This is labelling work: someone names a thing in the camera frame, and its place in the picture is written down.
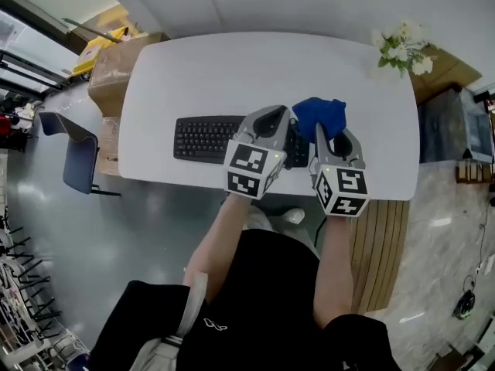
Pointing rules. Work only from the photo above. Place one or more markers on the white flower bouquet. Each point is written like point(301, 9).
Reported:
point(402, 48)

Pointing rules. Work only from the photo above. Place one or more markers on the red garment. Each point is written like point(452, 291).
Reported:
point(4, 122)

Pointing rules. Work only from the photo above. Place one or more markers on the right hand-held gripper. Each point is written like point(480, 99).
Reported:
point(344, 191)

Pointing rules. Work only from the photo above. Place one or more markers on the person's white shoe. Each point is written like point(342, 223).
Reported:
point(294, 215)

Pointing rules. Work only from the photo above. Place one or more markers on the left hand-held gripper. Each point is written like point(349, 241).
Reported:
point(247, 168)

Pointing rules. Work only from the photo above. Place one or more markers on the blue cloth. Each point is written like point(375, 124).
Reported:
point(317, 114)

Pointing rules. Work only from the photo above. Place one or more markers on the blue chair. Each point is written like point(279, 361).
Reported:
point(79, 160)

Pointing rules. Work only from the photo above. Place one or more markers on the grey storage box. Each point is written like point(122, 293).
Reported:
point(444, 130)

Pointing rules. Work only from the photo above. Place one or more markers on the flat cardboard box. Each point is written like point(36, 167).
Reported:
point(448, 72)

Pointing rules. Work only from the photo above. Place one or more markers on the wooden slatted bench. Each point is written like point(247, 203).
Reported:
point(375, 253)

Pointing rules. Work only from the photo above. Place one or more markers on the black framed glass door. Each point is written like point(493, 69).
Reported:
point(27, 64)

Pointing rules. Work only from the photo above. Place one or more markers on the person's black shirt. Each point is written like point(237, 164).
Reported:
point(263, 303)

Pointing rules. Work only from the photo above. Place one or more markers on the yellow lidded bin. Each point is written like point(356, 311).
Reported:
point(91, 54)

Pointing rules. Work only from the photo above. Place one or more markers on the person's right forearm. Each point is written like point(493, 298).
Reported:
point(334, 273)

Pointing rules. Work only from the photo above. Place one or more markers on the white shoulder bag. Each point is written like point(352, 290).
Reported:
point(193, 303)

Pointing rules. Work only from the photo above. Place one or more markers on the small wooden pallet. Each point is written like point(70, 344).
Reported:
point(473, 172)

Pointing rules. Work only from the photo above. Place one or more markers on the black keyboard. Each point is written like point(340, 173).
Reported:
point(201, 137)

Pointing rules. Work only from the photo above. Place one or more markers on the person's left forearm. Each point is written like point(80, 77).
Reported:
point(220, 246)

